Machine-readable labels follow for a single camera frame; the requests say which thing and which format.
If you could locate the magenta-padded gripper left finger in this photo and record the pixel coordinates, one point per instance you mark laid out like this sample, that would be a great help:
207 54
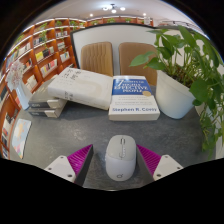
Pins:
63 166

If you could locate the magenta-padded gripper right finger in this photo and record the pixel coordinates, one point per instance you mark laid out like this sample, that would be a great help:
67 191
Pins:
163 166

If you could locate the white computer mouse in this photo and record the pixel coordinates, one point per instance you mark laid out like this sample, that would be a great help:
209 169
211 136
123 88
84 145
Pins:
120 160

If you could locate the white plant pot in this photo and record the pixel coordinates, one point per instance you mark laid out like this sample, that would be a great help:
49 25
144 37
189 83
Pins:
171 96

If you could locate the blue and white book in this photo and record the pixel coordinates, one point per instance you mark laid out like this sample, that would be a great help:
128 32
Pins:
133 100

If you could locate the white ceramic vase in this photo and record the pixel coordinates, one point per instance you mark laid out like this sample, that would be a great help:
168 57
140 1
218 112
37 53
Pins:
22 96

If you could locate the thick white book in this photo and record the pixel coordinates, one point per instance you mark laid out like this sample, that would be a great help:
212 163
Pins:
81 86

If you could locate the green leafy plant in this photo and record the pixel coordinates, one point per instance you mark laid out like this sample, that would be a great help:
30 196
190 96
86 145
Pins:
200 60

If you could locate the tan upholstered chair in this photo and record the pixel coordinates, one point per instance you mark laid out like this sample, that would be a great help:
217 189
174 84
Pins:
97 58
133 53

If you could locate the orange wooden bookshelf unit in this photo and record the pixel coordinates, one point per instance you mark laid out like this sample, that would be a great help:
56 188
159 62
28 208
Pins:
45 50

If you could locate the ceiling lamp with round bulbs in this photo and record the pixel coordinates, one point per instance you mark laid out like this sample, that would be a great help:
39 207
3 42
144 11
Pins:
113 8

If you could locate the white partition with black frame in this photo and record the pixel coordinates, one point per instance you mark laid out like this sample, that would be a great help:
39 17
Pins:
130 35

